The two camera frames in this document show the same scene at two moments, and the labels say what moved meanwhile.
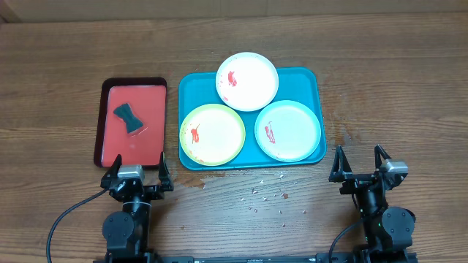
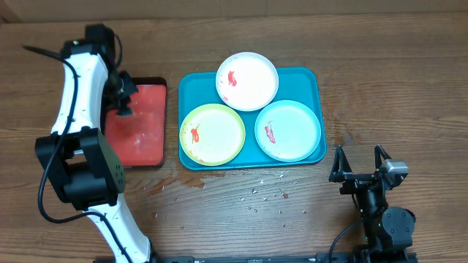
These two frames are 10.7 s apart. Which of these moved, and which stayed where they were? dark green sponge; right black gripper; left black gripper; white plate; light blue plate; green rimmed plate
Moved: dark green sponge; left black gripper
Stayed: white plate; green rimmed plate; light blue plate; right black gripper
